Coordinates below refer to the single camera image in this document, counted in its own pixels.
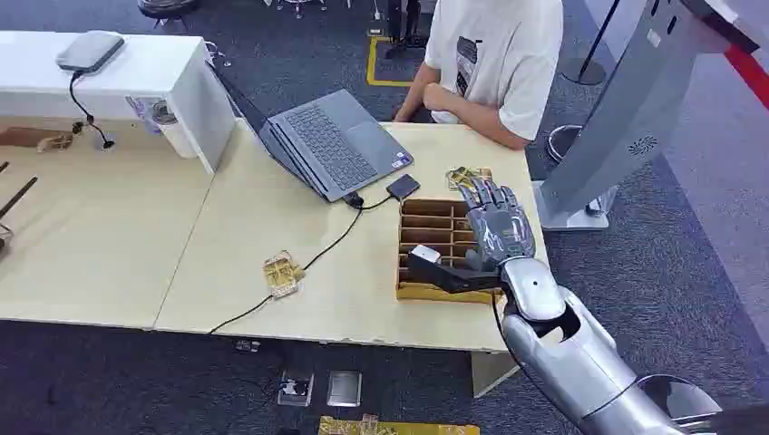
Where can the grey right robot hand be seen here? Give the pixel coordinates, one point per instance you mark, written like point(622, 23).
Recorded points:
point(500, 227)

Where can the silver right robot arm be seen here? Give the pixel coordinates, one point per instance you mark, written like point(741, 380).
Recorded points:
point(577, 366)

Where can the gold card pile, large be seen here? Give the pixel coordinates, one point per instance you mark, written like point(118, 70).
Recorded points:
point(464, 176)

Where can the wooden card box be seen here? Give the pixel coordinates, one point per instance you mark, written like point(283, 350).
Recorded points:
point(434, 234)

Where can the round chrome stanchion base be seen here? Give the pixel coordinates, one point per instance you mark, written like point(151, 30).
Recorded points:
point(562, 143)

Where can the black external drive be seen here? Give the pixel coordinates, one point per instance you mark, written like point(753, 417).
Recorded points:
point(403, 187)

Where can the person's right hand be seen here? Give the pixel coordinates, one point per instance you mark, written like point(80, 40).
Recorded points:
point(437, 96)

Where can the pale table leg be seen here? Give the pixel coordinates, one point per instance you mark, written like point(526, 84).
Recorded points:
point(489, 372)

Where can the person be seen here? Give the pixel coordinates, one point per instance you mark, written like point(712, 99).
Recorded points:
point(498, 60)

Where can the grey kiosk stand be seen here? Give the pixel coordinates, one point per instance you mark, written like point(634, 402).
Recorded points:
point(625, 114)

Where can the black stanchion with round base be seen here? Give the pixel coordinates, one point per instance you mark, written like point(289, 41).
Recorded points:
point(586, 66)

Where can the grey laptop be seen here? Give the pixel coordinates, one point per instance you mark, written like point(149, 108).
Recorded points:
point(336, 141)

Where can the yellow floor tape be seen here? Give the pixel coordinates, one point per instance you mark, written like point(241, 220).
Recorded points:
point(373, 63)

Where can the gold card pile, small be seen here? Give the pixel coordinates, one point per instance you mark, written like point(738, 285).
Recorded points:
point(282, 275)

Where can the grey flat case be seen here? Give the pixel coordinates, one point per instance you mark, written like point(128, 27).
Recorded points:
point(344, 388)

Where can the yellow sheet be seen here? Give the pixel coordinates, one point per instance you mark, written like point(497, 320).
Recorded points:
point(396, 427)

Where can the clear card case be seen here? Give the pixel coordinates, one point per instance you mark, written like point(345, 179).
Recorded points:
point(295, 389)

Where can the red barrier belt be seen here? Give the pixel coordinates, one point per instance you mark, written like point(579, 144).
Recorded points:
point(748, 72)

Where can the white cup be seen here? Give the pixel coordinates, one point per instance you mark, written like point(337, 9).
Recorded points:
point(174, 132)

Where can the black chair base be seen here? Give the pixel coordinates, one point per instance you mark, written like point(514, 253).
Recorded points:
point(167, 7)

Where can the white desk cabinet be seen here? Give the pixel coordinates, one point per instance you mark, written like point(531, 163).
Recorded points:
point(120, 78)

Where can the flat grey device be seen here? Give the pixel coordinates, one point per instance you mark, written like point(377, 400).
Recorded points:
point(90, 51)

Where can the dark rod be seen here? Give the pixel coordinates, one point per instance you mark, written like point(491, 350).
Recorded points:
point(17, 198)

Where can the pale wrist camera, black bracket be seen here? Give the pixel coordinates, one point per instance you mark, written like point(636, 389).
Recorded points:
point(444, 275)

